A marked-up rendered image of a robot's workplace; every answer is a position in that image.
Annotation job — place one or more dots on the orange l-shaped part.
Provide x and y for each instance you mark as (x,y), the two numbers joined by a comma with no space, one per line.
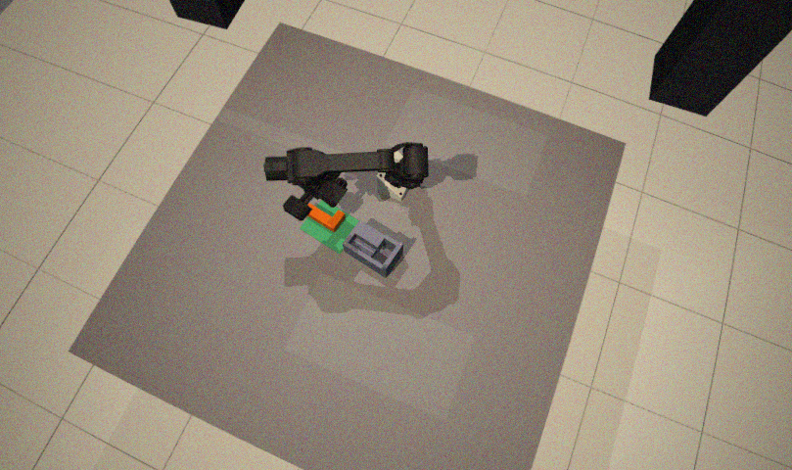
(332,223)

